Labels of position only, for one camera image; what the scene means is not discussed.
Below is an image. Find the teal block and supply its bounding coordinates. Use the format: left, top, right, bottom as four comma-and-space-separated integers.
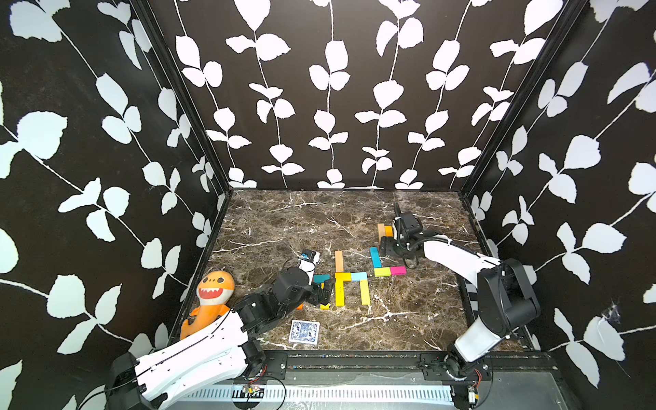
313, 274, 331, 284

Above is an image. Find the magenta block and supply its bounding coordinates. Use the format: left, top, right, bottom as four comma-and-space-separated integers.
391, 266, 408, 276

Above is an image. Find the amber yellow short block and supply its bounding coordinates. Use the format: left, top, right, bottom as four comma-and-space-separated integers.
335, 273, 353, 283

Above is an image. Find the cyan long block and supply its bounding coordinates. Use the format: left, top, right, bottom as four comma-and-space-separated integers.
369, 247, 382, 269

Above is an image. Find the lime green short block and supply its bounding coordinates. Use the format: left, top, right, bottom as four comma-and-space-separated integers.
374, 268, 391, 278

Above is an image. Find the light blue block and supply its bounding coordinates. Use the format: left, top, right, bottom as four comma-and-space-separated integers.
350, 272, 368, 282

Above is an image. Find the natural wood short block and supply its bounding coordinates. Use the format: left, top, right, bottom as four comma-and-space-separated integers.
335, 250, 344, 273

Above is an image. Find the yellow-green long block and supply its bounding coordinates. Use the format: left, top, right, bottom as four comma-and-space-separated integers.
359, 279, 371, 306

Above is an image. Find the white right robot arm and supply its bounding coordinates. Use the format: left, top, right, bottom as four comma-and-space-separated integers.
379, 203, 542, 378

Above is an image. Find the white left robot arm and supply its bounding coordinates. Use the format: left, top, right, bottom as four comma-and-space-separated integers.
105, 266, 336, 409

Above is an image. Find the blue playing card box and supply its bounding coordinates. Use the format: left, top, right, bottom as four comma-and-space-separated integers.
289, 319, 320, 346

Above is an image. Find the black white checkerboard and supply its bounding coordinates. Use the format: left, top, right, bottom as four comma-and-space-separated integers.
465, 281, 479, 320

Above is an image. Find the orange plush toy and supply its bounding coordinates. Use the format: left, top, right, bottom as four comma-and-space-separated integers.
180, 271, 235, 340

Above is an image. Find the black metal base rail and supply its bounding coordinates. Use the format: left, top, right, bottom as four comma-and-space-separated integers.
249, 350, 560, 384

